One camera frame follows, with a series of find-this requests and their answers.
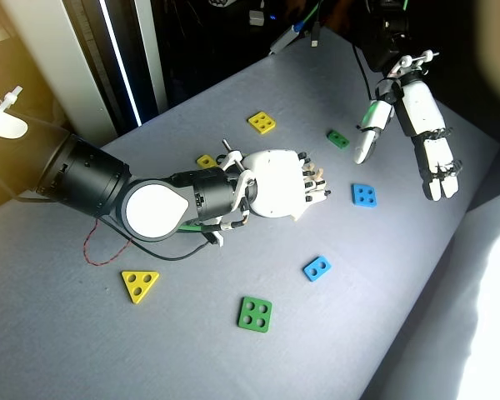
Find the grey table cloth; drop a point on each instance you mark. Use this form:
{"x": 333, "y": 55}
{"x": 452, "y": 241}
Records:
{"x": 191, "y": 358}

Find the blue square four-hole block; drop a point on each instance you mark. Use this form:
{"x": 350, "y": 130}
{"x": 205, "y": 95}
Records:
{"x": 364, "y": 195}

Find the green square four-hole block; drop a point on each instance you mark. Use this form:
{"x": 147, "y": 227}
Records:
{"x": 255, "y": 314}

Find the blue two-hole block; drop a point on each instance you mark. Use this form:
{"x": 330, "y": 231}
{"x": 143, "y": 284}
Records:
{"x": 317, "y": 268}

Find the small white adapter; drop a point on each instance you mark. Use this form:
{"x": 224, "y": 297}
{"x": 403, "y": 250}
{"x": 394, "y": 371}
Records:
{"x": 256, "y": 18}

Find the small green two-hole block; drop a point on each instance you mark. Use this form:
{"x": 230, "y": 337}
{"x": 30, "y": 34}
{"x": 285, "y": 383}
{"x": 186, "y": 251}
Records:
{"x": 338, "y": 139}

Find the yellow square four-hole block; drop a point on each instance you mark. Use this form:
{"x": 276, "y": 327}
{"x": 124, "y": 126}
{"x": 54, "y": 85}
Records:
{"x": 261, "y": 123}

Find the white cabinet with light strip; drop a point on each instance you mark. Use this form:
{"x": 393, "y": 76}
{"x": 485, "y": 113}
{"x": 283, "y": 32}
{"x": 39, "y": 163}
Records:
{"x": 58, "y": 62}

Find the yellow triangle three-hole block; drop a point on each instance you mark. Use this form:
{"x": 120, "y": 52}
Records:
{"x": 138, "y": 285}

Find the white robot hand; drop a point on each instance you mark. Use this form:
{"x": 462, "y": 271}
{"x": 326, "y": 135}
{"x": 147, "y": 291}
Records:
{"x": 275, "y": 183}
{"x": 421, "y": 108}

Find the small yellow block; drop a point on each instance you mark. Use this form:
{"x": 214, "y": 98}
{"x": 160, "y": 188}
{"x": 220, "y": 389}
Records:
{"x": 207, "y": 161}

